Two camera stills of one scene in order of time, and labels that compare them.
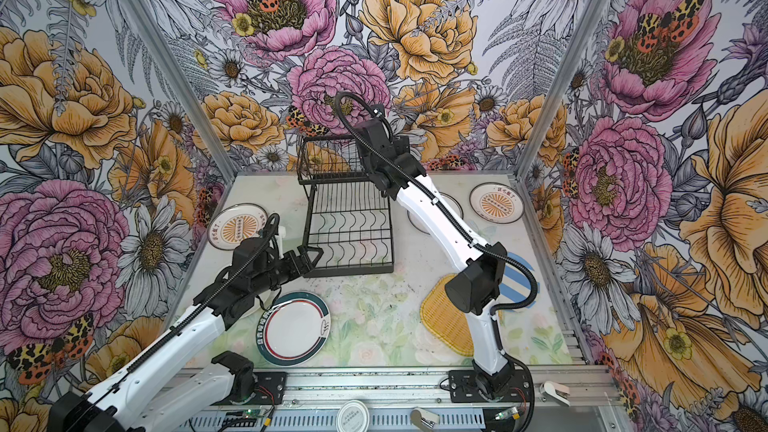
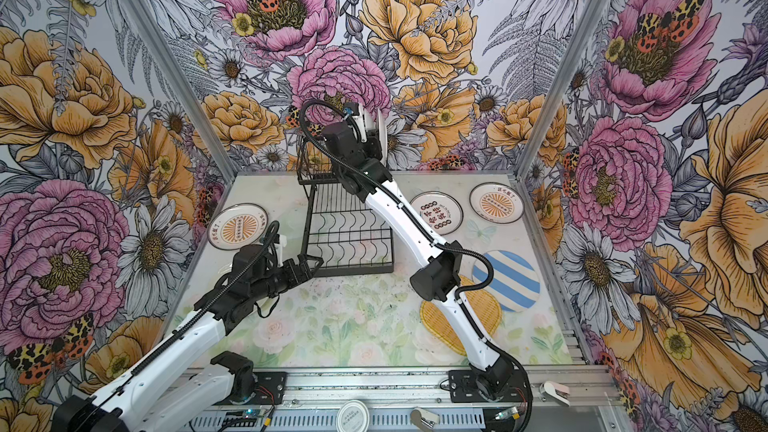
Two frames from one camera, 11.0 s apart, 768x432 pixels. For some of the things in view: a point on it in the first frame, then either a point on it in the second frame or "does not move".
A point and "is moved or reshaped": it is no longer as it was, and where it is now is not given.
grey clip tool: x=426 y=420 does not move
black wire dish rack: x=349 y=222 does not move
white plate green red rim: x=293 y=330 is moved or reshaped
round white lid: x=352 y=416 does not move
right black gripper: x=403 y=144 to x=374 y=140
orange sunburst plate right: x=497 y=202 does not move
